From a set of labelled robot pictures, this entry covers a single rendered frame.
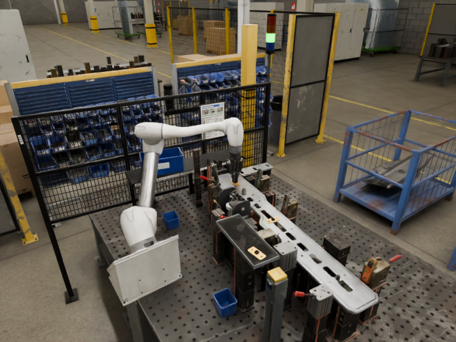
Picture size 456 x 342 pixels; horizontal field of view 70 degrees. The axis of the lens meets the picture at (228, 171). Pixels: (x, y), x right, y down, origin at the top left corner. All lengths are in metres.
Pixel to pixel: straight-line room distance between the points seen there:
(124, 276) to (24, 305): 1.53
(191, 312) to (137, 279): 0.34
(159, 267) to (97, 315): 1.13
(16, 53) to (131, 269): 6.80
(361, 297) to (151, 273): 1.08
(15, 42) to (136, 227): 6.61
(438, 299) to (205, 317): 1.28
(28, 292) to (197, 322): 1.87
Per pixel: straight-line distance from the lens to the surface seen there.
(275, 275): 1.45
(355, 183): 4.32
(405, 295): 2.22
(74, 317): 3.03
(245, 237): 1.62
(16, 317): 3.23
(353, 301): 1.65
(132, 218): 2.00
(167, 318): 1.91
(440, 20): 14.24
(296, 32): 4.80
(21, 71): 8.26
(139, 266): 1.88
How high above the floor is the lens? 2.18
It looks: 28 degrees down
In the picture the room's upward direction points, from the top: straight up
